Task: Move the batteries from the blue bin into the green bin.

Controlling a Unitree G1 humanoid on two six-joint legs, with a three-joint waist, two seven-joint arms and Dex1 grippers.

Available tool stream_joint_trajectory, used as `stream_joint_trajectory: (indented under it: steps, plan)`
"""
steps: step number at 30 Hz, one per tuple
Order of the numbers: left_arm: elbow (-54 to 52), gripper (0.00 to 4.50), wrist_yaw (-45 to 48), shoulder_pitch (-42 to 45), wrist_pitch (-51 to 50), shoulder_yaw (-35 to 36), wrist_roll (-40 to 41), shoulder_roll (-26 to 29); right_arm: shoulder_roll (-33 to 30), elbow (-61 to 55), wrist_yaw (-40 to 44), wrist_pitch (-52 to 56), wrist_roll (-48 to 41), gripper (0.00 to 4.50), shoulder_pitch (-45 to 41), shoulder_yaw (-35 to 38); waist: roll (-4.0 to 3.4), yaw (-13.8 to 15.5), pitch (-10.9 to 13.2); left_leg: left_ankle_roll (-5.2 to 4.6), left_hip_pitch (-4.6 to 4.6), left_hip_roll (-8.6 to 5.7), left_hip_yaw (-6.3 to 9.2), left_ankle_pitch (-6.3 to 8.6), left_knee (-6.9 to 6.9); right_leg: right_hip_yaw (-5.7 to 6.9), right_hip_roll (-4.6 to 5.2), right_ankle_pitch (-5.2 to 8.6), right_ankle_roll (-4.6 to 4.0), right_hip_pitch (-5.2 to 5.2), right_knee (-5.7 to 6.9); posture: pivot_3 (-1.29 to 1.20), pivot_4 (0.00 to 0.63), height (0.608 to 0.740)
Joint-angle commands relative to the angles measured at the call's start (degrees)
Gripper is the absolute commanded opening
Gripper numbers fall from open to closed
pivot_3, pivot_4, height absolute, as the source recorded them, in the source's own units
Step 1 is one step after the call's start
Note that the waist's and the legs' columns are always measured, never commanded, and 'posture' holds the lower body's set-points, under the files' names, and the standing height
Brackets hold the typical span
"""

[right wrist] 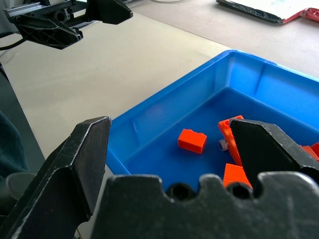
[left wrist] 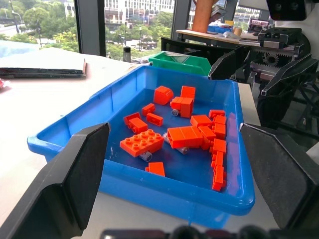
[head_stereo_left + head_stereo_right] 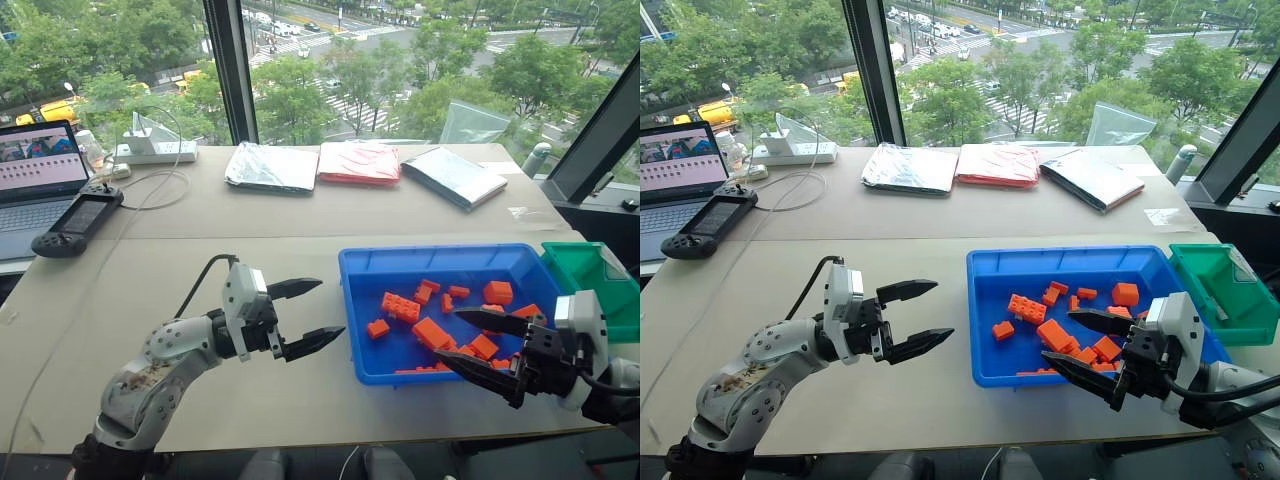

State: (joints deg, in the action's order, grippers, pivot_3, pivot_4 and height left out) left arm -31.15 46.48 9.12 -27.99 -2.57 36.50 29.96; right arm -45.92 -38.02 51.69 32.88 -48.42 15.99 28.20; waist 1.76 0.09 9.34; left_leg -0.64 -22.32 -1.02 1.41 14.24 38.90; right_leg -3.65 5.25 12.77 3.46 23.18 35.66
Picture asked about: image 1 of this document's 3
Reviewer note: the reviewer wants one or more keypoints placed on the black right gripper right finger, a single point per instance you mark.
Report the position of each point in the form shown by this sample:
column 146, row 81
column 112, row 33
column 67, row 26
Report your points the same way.
column 269, row 152

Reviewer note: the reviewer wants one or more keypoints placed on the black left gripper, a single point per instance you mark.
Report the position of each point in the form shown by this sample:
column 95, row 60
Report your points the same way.
column 45, row 11

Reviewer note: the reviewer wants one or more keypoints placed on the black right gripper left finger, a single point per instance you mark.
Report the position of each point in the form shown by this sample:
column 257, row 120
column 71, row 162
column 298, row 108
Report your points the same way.
column 62, row 179

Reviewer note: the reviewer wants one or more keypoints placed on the blue plastic bin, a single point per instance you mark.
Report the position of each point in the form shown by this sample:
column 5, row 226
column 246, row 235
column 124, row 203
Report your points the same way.
column 179, row 99

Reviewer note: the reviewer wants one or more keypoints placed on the small orange building block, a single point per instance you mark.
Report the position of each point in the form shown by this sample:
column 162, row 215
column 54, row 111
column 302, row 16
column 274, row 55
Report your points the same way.
column 311, row 150
column 192, row 140
column 234, row 174

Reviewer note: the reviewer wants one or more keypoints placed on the orange toy plate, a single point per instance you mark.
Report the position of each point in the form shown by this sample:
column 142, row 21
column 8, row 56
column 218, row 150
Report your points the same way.
column 228, row 134

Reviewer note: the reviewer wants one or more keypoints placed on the grey round cylinder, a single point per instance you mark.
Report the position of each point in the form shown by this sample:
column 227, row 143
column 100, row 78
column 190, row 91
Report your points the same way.
column 17, row 186

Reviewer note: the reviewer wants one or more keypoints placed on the dark teal cloth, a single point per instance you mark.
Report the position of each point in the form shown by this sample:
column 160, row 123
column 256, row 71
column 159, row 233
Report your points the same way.
column 11, row 147

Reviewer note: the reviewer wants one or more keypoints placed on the red packet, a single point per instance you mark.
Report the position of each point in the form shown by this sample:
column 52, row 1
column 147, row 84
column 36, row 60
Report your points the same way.
column 309, row 13

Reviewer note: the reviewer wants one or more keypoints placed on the white sheet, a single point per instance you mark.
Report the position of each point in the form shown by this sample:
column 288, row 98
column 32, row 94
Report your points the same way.
column 286, row 7

